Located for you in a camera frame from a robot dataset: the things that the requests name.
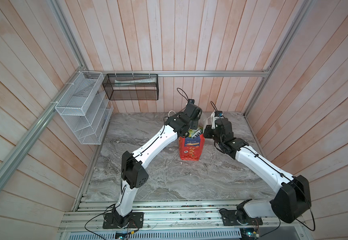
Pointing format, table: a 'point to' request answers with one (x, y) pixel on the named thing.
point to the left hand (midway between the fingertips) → (192, 122)
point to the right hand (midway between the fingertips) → (206, 125)
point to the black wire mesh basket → (131, 86)
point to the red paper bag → (191, 149)
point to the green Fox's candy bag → (192, 133)
